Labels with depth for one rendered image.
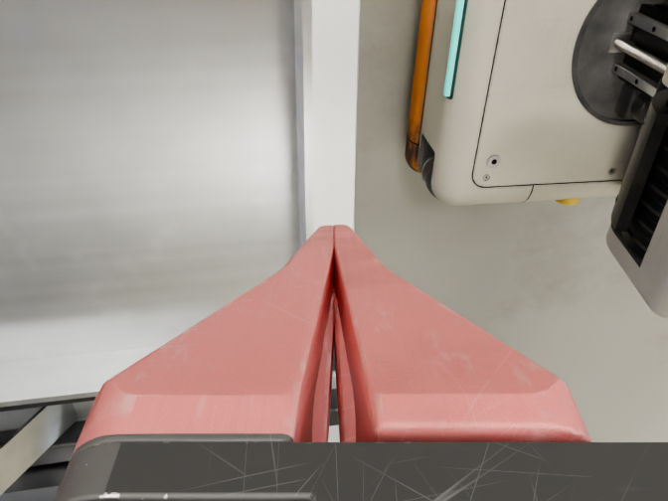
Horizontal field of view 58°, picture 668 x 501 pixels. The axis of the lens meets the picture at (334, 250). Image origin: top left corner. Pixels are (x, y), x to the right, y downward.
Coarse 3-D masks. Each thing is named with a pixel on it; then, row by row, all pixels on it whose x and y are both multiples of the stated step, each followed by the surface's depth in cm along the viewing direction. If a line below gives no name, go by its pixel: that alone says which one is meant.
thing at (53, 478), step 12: (36, 468) 41; (48, 468) 41; (60, 468) 41; (24, 480) 40; (36, 480) 40; (48, 480) 40; (60, 480) 40; (12, 492) 39; (24, 492) 39; (36, 492) 40; (48, 492) 45
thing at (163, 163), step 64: (0, 0) 26; (64, 0) 26; (128, 0) 27; (192, 0) 27; (256, 0) 28; (0, 64) 27; (64, 64) 28; (128, 64) 28; (192, 64) 29; (256, 64) 29; (0, 128) 29; (64, 128) 29; (128, 128) 30; (192, 128) 30; (256, 128) 31; (0, 192) 31; (64, 192) 31; (128, 192) 32; (192, 192) 33; (256, 192) 33; (0, 256) 33; (64, 256) 34; (128, 256) 34; (192, 256) 35; (256, 256) 36; (0, 320) 35; (64, 320) 36; (128, 320) 37; (192, 320) 38; (0, 384) 36; (64, 384) 36
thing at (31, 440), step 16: (48, 416) 38; (64, 416) 40; (80, 416) 41; (16, 432) 36; (32, 432) 37; (48, 432) 39; (0, 448) 36; (16, 448) 37; (32, 448) 38; (0, 464) 36; (16, 464) 37; (0, 480) 36
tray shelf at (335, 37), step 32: (320, 0) 28; (352, 0) 28; (320, 32) 29; (352, 32) 29; (320, 64) 30; (352, 64) 30; (320, 96) 31; (352, 96) 31; (320, 128) 32; (352, 128) 32; (320, 160) 33; (352, 160) 33; (320, 192) 34; (352, 192) 34; (320, 224) 35; (352, 224) 36; (0, 416) 40; (32, 416) 40
